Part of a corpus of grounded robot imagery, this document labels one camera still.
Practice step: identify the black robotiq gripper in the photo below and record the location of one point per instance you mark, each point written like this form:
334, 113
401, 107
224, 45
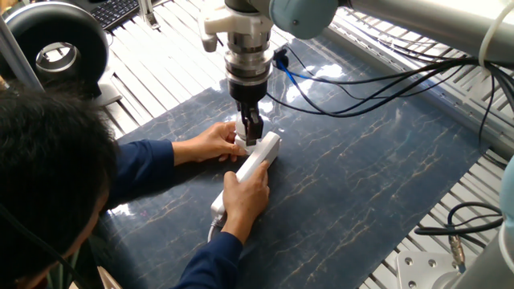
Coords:
248, 90

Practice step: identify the white plug-in bulb holder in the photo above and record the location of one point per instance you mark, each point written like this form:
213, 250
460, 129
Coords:
241, 144

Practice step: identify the white power strip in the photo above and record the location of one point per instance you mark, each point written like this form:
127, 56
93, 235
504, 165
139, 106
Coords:
261, 154

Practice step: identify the navy sleeved right forearm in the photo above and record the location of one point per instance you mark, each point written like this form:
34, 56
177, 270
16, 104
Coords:
209, 265

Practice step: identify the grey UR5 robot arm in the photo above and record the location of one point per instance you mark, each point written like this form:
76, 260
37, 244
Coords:
441, 24

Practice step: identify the navy sleeved left forearm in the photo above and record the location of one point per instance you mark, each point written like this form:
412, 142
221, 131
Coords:
144, 170

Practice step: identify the person's left hand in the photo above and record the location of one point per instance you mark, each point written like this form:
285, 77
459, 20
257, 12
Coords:
210, 143

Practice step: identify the person's right hand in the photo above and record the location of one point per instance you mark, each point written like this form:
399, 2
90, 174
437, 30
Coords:
245, 198

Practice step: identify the dark marble pattern mat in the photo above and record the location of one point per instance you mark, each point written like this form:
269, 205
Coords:
321, 180

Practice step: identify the black computer keyboard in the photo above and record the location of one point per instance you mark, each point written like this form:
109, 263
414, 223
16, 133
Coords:
114, 12

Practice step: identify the grey robot mounting plate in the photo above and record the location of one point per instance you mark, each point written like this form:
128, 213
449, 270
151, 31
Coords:
421, 269

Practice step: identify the slanted aluminium pole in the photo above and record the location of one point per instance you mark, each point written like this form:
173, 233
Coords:
20, 60

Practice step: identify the green trousered leg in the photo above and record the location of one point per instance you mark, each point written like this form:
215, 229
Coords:
62, 275

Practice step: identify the grey device base plate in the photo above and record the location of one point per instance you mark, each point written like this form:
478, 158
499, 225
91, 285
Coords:
110, 96

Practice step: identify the short aluminium bracket post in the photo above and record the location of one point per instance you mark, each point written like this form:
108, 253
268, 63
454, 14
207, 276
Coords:
148, 14

